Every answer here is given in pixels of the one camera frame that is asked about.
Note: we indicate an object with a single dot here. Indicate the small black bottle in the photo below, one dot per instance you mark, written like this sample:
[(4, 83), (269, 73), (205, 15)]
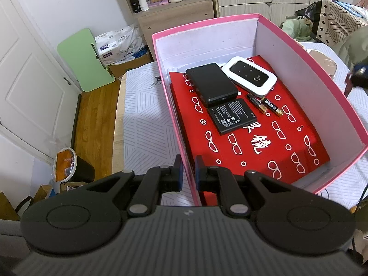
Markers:
[(134, 4)]

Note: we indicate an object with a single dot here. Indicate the wooden shelf unit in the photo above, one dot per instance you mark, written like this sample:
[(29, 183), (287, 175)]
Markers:
[(172, 20)]

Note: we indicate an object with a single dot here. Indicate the white plastic tissue pack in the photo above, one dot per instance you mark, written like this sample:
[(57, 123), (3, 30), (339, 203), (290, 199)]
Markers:
[(120, 44)]

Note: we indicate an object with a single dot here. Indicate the patterned tote bag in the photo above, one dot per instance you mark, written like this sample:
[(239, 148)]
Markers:
[(336, 17)]

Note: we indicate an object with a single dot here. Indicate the black gold cylindrical battery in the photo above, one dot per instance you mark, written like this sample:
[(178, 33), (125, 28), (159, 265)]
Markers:
[(256, 103), (271, 107)]

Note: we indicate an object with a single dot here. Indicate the olive green duvet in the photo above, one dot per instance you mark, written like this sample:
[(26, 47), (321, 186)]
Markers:
[(356, 46)]

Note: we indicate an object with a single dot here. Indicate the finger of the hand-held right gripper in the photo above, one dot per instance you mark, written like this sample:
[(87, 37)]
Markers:
[(359, 76)]

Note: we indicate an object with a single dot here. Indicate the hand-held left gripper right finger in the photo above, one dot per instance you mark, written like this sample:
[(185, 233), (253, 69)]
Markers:
[(199, 175)]

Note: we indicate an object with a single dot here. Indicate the open cardboard box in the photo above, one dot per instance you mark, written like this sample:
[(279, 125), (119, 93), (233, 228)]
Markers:
[(126, 67)]

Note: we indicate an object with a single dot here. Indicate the light green cloth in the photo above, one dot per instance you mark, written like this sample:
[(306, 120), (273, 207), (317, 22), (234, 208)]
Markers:
[(299, 28)]

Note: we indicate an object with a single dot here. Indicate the white black portable router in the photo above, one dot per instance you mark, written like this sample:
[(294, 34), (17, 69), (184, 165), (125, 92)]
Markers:
[(250, 74)]

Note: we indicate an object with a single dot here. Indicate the flat pink packet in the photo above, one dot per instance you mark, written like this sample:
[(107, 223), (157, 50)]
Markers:
[(158, 2)]

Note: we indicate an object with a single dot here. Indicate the black trash bin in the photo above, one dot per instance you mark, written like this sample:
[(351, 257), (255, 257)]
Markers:
[(77, 166)]

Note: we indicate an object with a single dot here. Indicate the light green folding table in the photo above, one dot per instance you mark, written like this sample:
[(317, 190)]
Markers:
[(86, 60)]

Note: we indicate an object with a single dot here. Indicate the black rectangular power bank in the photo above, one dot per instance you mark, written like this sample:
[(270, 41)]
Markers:
[(211, 84)]

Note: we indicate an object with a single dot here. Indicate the brown cardboard box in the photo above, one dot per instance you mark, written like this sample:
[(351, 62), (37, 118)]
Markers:
[(8, 207)]

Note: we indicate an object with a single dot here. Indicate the red cloth with glasses print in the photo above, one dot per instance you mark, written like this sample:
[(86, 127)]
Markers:
[(258, 149)]

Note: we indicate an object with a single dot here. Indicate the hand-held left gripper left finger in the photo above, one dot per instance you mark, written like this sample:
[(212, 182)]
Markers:
[(179, 175)]

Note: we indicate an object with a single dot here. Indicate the black phone battery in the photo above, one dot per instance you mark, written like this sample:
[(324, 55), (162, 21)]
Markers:
[(231, 116)]

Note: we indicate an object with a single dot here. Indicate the pink cardboard box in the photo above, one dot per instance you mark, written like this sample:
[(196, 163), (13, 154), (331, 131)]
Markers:
[(287, 51)]

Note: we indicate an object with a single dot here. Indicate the white door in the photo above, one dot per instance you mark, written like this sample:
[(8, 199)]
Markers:
[(28, 63)]

